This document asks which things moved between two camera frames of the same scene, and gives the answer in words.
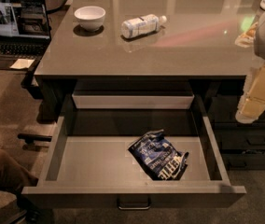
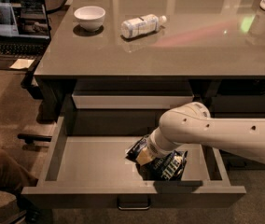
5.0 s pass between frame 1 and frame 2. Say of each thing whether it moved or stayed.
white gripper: moved
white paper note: stayed
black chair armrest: stayed
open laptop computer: stayed
